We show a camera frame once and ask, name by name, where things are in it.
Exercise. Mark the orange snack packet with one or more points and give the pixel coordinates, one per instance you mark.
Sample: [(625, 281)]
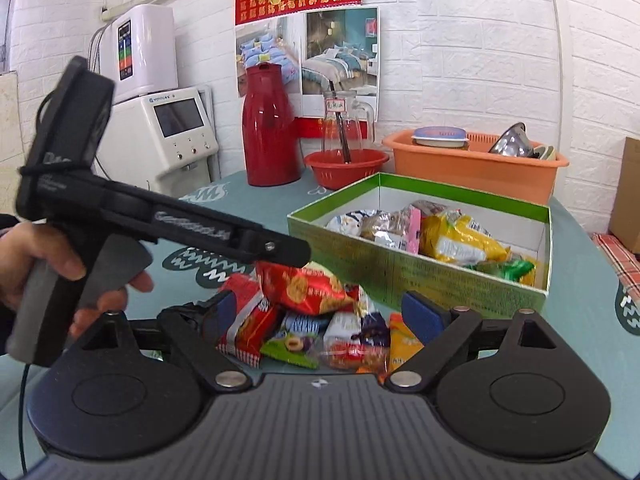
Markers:
[(402, 345)]

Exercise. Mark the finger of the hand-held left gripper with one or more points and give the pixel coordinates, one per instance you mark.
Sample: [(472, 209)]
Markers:
[(285, 252)]

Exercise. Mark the dark red dates packet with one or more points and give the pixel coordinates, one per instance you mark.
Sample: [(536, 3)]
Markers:
[(430, 208)]

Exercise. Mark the orange plastic basket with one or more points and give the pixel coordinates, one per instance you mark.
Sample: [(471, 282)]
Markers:
[(465, 175)]

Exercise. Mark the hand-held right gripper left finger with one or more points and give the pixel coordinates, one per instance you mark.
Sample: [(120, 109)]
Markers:
[(227, 306)]

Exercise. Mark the person's left hand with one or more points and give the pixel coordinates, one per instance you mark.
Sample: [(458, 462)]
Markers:
[(30, 245)]

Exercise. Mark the clear packet with brown cake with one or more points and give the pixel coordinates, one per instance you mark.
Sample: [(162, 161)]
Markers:
[(387, 227)]

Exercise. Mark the small green snack packet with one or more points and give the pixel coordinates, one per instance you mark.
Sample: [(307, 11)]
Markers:
[(510, 269)]

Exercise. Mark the steel bowl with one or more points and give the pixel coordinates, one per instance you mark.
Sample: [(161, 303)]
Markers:
[(510, 142)]

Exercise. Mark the red plaid cloth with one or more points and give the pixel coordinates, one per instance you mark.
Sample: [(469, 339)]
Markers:
[(617, 255)]

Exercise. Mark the white wall water purifier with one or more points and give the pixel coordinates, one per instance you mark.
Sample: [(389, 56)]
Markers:
[(150, 45)]

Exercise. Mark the brown cardboard box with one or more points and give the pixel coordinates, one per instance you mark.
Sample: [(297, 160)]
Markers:
[(627, 195)]

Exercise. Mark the person's left forearm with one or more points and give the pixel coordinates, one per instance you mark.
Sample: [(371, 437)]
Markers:
[(5, 221)]

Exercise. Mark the glass pitcher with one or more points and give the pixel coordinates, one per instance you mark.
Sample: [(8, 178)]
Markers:
[(357, 130)]

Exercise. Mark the dark stirring stick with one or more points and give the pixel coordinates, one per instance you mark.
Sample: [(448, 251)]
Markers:
[(342, 135)]

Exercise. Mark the blue lid container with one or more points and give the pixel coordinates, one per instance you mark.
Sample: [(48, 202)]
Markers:
[(440, 135)]

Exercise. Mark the wall calendar poster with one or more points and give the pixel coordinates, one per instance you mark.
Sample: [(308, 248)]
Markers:
[(340, 45)]

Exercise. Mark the pink brown snack packet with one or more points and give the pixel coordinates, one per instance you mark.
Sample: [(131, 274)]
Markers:
[(414, 232)]

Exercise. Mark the red thermos jug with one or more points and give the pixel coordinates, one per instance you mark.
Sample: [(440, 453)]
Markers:
[(270, 130)]

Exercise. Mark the red plastic basin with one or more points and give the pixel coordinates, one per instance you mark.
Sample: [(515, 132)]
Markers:
[(345, 172)]

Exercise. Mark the white appliance with screen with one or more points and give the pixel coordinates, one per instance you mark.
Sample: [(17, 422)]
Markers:
[(150, 160)]

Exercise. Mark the white blue print snack packet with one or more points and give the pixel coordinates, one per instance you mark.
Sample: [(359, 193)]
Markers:
[(350, 221)]

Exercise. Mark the green cardboard box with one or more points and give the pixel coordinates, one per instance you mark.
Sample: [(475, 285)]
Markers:
[(400, 272)]

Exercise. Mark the red biscuit packet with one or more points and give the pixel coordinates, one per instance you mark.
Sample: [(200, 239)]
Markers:
[(305, 287)]

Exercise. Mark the large yellow snack packet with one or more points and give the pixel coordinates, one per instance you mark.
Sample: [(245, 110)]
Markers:
[(460, 245)]

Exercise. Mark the white wall conduit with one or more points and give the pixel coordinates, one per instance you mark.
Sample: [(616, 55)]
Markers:
[(557, 60)]

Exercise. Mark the green bowl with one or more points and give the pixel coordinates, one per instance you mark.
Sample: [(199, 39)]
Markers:
[(545, 153)]

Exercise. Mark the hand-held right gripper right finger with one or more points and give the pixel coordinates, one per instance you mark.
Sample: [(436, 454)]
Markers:
[(422, 317)]

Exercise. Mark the green purple small packet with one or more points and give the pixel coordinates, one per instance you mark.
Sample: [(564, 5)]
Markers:
[(290, 349)]

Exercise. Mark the dark blue snack packet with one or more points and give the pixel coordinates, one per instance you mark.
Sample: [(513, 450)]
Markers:
[(375, 332)]

